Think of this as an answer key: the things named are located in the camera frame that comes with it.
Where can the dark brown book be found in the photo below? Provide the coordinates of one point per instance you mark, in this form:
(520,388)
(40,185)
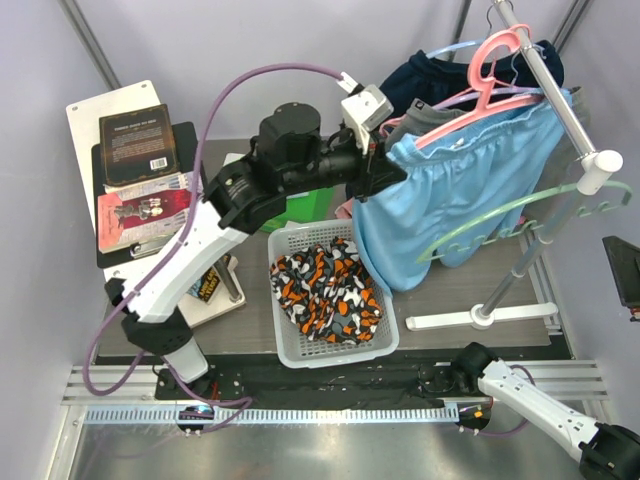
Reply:
(137,146)

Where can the orange camouflage shorts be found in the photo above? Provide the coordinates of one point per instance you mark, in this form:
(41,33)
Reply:
(327,293)

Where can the black clipboard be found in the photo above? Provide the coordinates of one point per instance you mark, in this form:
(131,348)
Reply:
(186,145)

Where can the green folder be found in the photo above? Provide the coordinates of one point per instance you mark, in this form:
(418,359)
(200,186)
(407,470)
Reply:
(301,209)

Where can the blue comic book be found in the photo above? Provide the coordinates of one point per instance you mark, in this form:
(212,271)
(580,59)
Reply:
(206,286)

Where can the light blue hanger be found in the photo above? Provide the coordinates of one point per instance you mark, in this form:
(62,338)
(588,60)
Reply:
(452,49)

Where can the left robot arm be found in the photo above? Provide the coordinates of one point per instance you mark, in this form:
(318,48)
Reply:
(288,156)

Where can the white plastic basket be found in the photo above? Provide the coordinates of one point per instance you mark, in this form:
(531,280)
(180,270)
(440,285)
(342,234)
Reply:
(293,349)

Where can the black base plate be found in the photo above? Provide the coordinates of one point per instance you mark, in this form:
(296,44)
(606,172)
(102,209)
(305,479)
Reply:
(404,379)

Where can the light blue shorts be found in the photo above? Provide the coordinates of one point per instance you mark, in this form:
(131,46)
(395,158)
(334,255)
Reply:
(453,180)

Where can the purple hanger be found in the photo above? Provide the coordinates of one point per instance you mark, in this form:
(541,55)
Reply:
(501,90)

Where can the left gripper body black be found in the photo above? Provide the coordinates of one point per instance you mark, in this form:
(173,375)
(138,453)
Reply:
(360,175)

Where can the red pink comic book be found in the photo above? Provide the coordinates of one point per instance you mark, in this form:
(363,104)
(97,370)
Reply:
(143,212)

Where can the navy blue shorts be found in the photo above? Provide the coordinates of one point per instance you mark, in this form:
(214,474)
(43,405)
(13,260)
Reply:
(433,80)

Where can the perforated cable duct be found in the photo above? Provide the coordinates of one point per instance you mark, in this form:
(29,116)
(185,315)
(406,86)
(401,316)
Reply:
(184,414)

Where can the grey shorts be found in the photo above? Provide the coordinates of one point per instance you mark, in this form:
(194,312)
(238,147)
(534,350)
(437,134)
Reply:
(421,118)

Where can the pink plastic hanger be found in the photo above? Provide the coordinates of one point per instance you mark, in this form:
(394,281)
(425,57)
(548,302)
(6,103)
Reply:
(484,85)

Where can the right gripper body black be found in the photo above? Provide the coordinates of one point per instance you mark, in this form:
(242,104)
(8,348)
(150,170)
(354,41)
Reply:
(631,295)

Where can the white clothes rack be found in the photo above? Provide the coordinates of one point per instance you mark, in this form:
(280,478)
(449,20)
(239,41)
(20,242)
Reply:
(598,167)

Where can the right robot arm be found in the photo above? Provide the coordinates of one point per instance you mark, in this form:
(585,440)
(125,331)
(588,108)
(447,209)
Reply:
(602,450)

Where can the thin pink hanger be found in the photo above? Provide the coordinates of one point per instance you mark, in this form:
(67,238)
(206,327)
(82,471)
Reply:
(395,122)

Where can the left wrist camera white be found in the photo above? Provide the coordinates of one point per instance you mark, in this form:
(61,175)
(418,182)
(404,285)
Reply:
(363,112)

